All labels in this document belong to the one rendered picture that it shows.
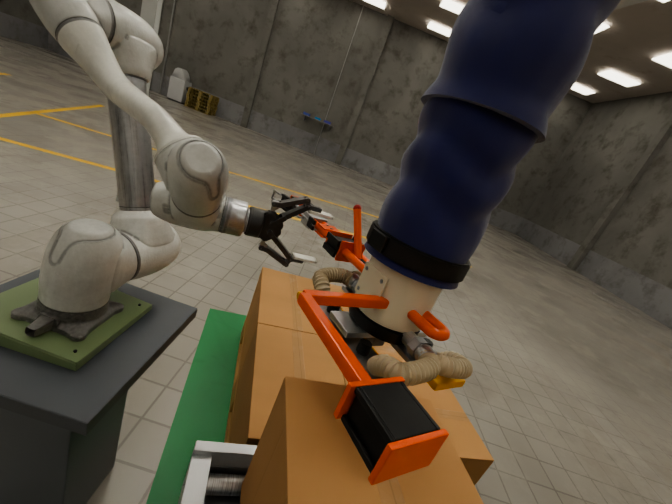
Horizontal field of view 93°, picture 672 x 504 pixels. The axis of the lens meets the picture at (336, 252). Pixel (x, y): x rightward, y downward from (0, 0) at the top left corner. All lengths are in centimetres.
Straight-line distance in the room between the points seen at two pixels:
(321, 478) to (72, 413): 56
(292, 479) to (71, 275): 70
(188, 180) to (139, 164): 52
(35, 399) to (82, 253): 33
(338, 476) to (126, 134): 101
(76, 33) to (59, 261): 52
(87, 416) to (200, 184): 58
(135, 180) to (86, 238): 24
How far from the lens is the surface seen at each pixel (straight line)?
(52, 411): 98
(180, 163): 63
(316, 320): 50
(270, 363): 144
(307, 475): 68
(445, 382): 77
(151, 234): 112
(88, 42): 101
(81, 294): 104
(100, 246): 99
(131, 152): 114
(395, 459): 37
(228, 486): 111
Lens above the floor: 149
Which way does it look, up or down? 19 degrees down
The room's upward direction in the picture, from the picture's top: 22 degrees clockwise
